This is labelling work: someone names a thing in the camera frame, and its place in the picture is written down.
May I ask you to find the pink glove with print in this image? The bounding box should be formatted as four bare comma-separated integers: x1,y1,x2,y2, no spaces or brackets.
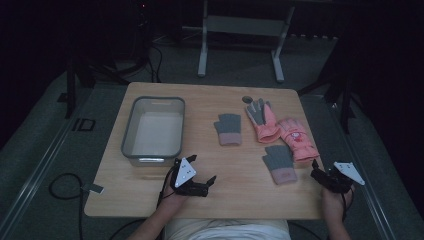
278,117,320,163

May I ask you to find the black rectangular floor frame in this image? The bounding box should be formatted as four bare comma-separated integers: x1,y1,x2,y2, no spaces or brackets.
71,117,97,132

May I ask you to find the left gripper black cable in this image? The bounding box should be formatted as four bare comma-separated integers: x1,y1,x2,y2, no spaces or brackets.
156,165,177,209

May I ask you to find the black floor cable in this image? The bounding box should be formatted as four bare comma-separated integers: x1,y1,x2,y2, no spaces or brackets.
48,172,85,240

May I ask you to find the black tripod stand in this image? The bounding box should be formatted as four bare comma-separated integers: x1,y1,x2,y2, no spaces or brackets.
57,0,164,120

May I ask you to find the grey knit glove pink cuff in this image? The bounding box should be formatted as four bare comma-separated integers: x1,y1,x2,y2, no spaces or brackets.
213,113,243,147
261,144,298,185

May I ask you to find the metal floor rail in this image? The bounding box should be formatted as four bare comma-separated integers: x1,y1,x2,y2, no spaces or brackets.
318,95,398,240
0,89,96,240

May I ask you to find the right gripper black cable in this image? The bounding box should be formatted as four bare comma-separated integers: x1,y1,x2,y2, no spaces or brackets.
340,187,355,222

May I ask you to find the person's right hand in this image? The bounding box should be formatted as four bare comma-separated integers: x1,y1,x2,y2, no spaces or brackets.
321,186,354,218

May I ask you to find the person's left hand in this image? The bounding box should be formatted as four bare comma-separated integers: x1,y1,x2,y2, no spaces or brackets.
159,175,189,210

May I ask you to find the grey plastic bin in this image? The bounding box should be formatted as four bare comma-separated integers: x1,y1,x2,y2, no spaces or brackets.
120,96,186,168

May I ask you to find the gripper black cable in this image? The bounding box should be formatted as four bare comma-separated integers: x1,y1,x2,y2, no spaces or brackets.
340,187,355,222
156,165,177,209

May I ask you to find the white metal desk frame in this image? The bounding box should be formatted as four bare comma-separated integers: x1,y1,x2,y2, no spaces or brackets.
197,0,297,84

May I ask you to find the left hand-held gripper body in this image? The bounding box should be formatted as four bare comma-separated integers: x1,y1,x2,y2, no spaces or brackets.
170,157,210,197

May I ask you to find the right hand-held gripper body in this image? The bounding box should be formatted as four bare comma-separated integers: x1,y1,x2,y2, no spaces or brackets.
311,161,366,195

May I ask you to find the pink glove grey palm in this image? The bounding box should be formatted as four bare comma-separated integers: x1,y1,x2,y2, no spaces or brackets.
245,97,282,144

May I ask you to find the small metal table clip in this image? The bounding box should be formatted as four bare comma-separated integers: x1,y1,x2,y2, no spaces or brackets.
80,183,105,195

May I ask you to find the black metal stand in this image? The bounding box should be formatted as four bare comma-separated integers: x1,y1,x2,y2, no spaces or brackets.
297,33,359,135

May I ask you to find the person's white shirt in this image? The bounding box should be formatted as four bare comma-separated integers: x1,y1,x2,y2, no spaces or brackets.
163,218,292,240

